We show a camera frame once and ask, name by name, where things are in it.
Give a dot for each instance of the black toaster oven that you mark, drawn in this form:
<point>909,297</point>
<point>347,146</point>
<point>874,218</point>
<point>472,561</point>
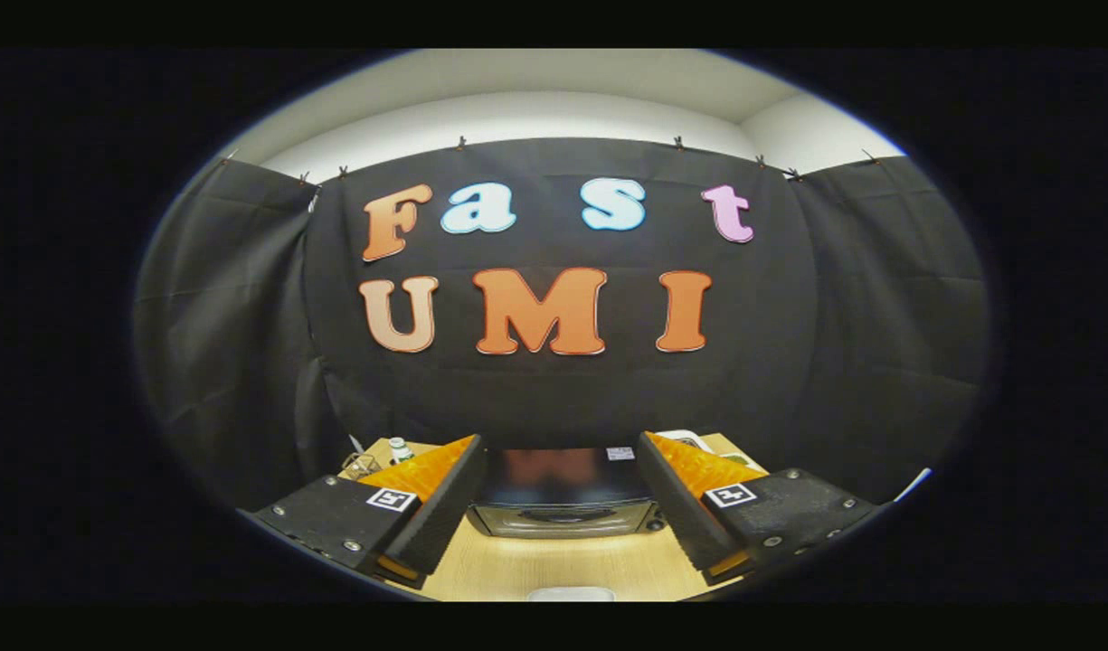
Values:
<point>563,488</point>

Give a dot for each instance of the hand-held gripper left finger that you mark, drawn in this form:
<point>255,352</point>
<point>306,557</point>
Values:
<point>445,515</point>

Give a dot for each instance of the white plate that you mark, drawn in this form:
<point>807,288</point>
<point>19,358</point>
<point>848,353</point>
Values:
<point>572,595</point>

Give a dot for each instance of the small white green utensil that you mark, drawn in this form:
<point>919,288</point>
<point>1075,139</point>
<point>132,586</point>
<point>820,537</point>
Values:
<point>742,461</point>

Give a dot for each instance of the white bottle with green label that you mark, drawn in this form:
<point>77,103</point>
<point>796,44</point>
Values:
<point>400,450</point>

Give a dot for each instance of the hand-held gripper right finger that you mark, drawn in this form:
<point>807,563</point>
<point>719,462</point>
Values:
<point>680,515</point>

